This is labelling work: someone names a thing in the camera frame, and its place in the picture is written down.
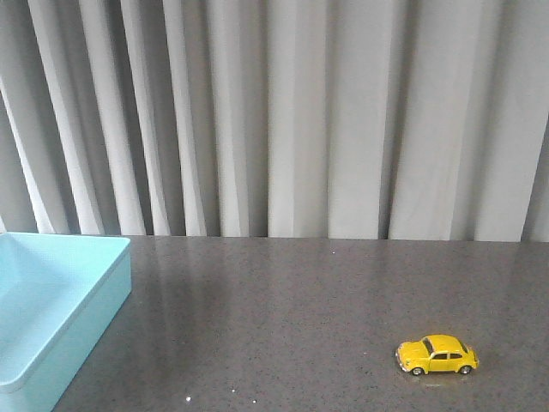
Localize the yellow toy beetle car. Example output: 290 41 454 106
395 334 479 376

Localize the light blue metal box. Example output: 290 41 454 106
1 233 132 411

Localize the grey pleated curtain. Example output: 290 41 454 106
1 1 548 242

